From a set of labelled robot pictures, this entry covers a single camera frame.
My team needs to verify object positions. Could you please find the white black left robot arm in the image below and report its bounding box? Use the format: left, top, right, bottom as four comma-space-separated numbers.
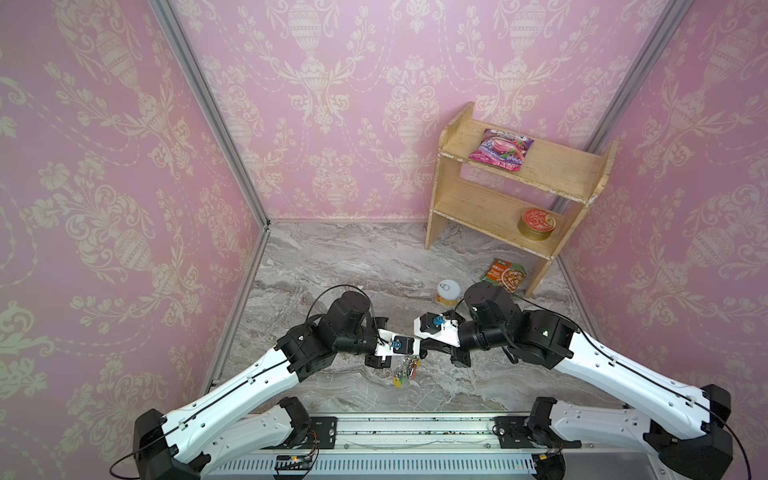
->
127, 284, 382, 479

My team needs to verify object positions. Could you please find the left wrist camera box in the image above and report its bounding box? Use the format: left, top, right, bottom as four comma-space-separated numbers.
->
374, 329, 421, 357

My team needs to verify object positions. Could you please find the right aluminium corner post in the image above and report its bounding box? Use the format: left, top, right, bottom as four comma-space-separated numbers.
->
584, 0, 694, 154

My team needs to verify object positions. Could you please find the wooden two-tier shelf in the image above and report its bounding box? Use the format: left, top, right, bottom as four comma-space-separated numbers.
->
424, 101, 619, 298

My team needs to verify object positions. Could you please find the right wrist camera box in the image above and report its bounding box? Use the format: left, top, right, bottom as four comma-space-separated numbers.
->
413, 312, 461, 347

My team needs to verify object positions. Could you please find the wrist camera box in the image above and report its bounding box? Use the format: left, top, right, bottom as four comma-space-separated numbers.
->
413, 312, 461, 347
374, 329, 421, 357

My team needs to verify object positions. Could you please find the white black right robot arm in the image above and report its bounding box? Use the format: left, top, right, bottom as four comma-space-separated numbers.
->
414, 282, 743, 479

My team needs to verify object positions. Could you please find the aluminium front rail base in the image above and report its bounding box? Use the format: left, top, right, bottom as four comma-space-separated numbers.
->
155, 410, 685, 480

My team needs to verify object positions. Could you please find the pink snack packet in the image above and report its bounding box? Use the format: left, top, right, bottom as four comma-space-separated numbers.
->
469, 129, 534, 172

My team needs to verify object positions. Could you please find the aluminium corner frame post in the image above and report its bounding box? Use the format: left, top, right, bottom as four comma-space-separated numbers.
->
149, 0, 270, 231

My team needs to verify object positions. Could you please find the green orange food packet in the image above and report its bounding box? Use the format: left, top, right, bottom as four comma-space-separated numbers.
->
481, 258, 527, 293

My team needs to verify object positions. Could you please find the red round tin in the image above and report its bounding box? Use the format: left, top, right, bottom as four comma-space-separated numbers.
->
517, 208, 557, 241

